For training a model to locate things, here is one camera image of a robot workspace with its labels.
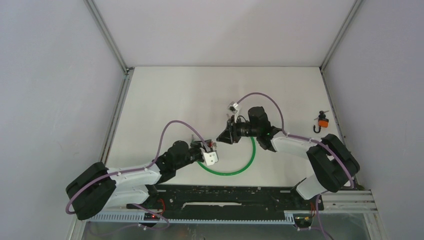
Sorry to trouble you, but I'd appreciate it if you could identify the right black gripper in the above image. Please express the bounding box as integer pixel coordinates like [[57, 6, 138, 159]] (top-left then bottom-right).
[[217, 115, 260, 144]]

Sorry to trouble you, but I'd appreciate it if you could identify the green cable lock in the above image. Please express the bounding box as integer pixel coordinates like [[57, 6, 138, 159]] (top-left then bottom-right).
[[197, 135, 257, 176]]

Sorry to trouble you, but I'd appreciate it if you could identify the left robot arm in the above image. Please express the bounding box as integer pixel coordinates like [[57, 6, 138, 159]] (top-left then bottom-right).
[[65, 139, 215, 220]]

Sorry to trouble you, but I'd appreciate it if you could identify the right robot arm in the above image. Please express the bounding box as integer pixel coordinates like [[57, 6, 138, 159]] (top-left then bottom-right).
[[216, 102, 360, 209]]

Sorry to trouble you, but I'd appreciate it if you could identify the orange padlock with keys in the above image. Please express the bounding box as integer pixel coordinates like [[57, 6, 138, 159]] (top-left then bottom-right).
[[313, 110, 329, 134]]

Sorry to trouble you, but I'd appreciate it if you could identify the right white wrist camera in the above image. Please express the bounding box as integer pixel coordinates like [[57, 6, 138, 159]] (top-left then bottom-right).
[[227, 101, 241, 123]]

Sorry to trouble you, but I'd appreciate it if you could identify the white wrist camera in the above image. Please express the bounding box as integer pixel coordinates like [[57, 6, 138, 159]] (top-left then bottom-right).
[[202, 151, 219, 166], [227, 101, 241, 123]]

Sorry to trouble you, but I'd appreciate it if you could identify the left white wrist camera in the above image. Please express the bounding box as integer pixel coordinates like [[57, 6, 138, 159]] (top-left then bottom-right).
[[202, 151, 219, 166]]

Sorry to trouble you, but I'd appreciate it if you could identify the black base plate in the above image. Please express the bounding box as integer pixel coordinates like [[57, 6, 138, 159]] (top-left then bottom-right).
[[140, 184, 324, 220]]

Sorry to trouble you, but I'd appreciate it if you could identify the left aluminium corner post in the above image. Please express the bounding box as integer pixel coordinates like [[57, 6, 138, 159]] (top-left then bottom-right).
[[83, 0, 129, 75]]

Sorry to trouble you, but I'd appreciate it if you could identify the aluminium corner post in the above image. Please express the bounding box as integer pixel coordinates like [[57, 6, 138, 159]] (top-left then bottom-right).
[[319, 0, 365, 73], [83, 0, 129, 75]]

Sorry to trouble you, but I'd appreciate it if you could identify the grey cable duct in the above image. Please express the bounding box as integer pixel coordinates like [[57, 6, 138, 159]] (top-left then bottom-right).
[[87, 211, 295, 225]]

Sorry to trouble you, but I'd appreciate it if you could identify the aluminium front frame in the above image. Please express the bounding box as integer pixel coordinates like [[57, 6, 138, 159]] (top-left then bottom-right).
[[67, 190, 383, 240]]

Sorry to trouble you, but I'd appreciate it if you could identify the right aluminium corner post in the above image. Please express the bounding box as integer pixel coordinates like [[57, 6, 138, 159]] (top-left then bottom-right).
[[319, 0, 365, 73]]

